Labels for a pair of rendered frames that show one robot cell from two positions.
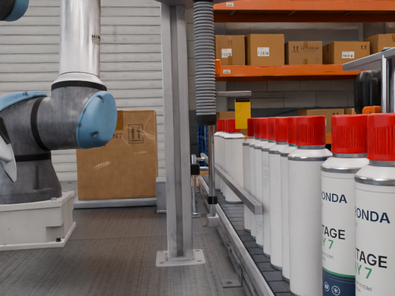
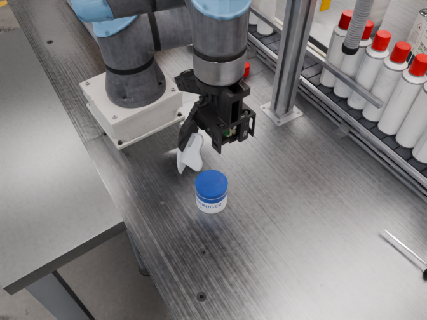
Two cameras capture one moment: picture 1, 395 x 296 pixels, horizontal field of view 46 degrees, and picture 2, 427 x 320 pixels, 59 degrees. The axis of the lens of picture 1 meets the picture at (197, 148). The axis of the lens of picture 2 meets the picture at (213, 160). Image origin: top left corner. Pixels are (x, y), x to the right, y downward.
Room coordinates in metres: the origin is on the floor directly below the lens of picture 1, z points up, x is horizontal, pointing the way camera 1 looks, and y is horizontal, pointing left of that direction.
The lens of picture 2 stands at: (0.25, 0.56, 1.54)
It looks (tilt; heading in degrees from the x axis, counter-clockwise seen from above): 50 degrees down; 332
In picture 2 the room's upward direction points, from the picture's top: straight up
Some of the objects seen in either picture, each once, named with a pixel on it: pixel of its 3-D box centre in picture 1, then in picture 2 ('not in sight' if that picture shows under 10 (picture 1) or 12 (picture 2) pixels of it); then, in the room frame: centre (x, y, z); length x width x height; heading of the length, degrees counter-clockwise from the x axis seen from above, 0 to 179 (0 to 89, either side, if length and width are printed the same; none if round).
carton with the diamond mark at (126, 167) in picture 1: (120, 151); not in sight; (1.55, 0.26, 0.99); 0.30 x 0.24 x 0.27; 4
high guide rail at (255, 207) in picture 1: (217, 170); (246, 4); (1.18, -0.05, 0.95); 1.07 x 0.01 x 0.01; 4
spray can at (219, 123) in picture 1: (223, 154); not in sight; (1.33, -0.07, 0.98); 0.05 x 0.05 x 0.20
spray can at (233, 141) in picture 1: (234, 160); (268, 0); (1.13, -0.09, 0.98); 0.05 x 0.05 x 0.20
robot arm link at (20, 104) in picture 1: (24, 123); (124, 28); (1.01, 0.38, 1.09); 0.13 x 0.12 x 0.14; 77
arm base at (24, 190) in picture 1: (24, 177); (133, 72); (1.01, 0.38, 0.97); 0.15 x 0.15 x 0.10
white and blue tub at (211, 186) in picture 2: not in sight; (211, 192); (0.67, 0.34, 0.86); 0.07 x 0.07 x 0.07
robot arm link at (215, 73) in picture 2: not in sight; (220, 60); (0.65, 0.34, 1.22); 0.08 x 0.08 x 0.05
